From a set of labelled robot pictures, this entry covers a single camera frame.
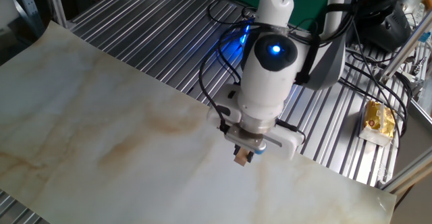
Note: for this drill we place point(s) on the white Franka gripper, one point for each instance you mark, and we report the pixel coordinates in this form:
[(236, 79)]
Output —
[(287, 146)]

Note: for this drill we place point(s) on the small wooden cube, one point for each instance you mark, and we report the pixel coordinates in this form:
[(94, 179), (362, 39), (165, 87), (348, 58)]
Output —
[(241, 158)]

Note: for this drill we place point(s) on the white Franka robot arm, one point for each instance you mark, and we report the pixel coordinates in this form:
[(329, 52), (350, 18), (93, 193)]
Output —
[(270, 82)]

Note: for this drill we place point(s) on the marble pattern table mat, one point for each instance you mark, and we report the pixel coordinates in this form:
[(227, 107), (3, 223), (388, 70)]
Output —
[(168, 156)]

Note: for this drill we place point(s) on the yellow snack packet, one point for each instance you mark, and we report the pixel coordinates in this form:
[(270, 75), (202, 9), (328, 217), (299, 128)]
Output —
[(378, 122)]

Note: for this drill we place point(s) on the green board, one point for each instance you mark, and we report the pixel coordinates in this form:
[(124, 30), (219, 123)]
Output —
[(303, 8)]

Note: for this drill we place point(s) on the black steering wheel base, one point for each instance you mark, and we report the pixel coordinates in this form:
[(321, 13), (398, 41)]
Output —
[(388, 28)]

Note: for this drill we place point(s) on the blue slotted shelf upright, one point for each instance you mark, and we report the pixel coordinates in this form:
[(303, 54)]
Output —
[(28, 4)]

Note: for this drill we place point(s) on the grey wrist camera blue caps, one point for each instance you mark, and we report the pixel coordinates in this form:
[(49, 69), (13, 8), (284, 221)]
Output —
[(244, 139)]

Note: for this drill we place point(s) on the aluminium profile rail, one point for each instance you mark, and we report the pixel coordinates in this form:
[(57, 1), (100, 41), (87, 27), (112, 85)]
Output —
[(411, 171)]

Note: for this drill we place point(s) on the aluminium profile post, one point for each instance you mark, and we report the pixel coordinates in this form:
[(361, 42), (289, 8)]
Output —
[(405, 47), (55, 4)]

